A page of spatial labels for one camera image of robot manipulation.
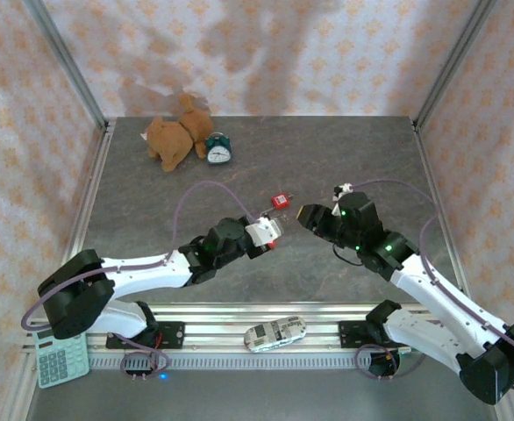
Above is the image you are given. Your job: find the silver printed pouch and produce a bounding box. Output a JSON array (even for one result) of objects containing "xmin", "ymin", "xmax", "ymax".
[{"xmin": 243, "ymin": 314, "xmax": 309, "ymax": 354}]

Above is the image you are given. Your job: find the aluminium frame post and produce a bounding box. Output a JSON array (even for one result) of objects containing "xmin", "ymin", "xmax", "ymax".
[
  {"xmin": 412, "ymin": 0, "xmax": 499, "ymax": 131},
  {"xmin": 22, "ymin": 0, "xmax": 109, "ymax": 132}
]

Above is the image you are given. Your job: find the grey slotted cable duct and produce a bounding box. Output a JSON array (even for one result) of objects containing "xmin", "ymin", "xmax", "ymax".
[{"xmin": 88, "ymin": 353, "xmax": 372, "ymax": 372}]

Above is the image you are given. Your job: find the teal alarm clock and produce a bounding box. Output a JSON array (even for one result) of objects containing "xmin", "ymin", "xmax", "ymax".
[{"xmin": 205, "ymin": 133, "xmax": 232, "ymax": 166}]

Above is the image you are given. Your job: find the aluminium table side rail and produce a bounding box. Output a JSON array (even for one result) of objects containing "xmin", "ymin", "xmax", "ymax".
[
  {"xmin": 2, "ymin": 125, "xmax": 118, "ymax": 421},
  {"xmin": 412, "ymin": 122, "xmax": 514, "ymax": 421}
]

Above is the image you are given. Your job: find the brown plush dog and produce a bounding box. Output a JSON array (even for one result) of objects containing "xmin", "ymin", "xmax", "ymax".
[{"xmin": 145, "ymin": 91, "xmax": 214, "ymax": 173}]

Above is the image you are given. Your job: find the small black controller board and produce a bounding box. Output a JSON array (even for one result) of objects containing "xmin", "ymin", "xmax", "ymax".
[
  {"xmin": 123, "ymin": 350, "xmax": 164, "ymax": 382},
  {"xmin": 368, "ymin": 350, "xmax": 402, "ymax": 378}
]

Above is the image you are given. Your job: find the aluminium mounting rail bed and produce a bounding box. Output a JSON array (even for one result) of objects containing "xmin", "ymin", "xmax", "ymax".
[{"xmin": 22, "ymin": 302, "xmax": 502, "ymax": 355}]

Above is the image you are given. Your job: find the teal calculator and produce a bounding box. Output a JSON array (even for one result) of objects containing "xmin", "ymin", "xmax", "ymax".
[{"xmin": 32, "ymin": 328, "xmax": 91, "ymax": 389}]

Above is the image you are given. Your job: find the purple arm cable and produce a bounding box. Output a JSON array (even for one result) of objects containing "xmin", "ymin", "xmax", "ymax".
[
  {"xmin": 19, "ymin": 180, "xmax": 261, "ymax": 382},
  {"xmin": 348, "ymin": 178, "xmax": 514, "ymax": 398}
]

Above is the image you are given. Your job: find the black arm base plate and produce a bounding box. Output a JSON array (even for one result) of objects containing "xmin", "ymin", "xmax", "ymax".
[
  {"xmin": 338, "ymin": 319, "xmax": 398, "ymax": 350},
  {"xmin": 105, "ymin": 321, "xmax": 186, "ymax": 351}
]

